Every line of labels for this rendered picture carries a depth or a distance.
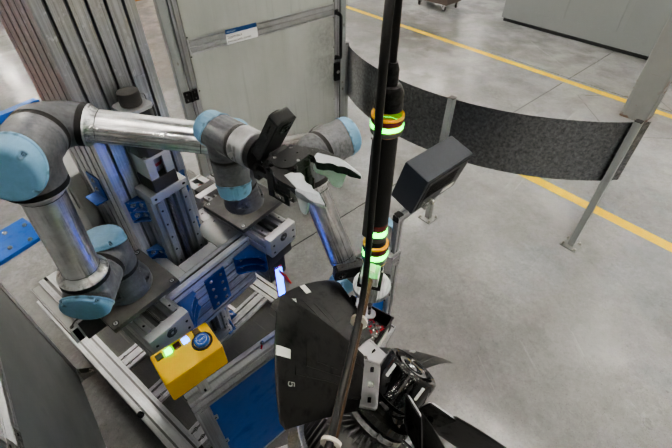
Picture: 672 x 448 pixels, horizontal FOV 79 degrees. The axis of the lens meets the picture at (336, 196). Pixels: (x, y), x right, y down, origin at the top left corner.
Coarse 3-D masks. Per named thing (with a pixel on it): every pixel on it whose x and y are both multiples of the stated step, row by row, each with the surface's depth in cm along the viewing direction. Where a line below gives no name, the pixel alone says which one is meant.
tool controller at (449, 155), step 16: (448, 144) 149; (416, 160) 141; (432, 160) 142; (448, 160) 143; (464, 160) 146; (400, 176) 145; (416, 176) 138; (432, 176) 137; (448, 176) 146; (400, 192) 149; (416, 192) 142; (432, 192) 146; (416, 208) 148
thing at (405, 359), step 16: (400, 352) 91; (384, 368) 86; (400, 368) 83; (416, 368) 90; (384, 384) 84; (400, 384) 82; (416, 384) 82; (432, 384) 84; (384, 400) 84; (400, 400) 82; (368, 416) 82; (384, 416) 83; (400, 416) 84; (384, 432) 81; (400, 432) 82
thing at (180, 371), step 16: (192, 336) 110; (176, 352) 106; (192, 352) 106; (208, 352) 106; (224, 352) 110; (160, 368) 103; (176, 368) 103; (192, 368) 103; (208, 368) 108; (176, 384) 102; (192, 384) 107
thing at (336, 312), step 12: (300, 288) 107; (312, 288) 108; (324, 288) 110; (336, 288) 111; (276, 300) 102; (300, 300) 104; (312, 300) 104; (324, 300) 105; (336, 300) 106; (348, 300) 107; (276, 312) 99; (312, 312) 101; (324, 312) 102; (336, 312) 102; (348, 312) 103; (336, 324) 99; (348, 324) 99; (348, 336) 97
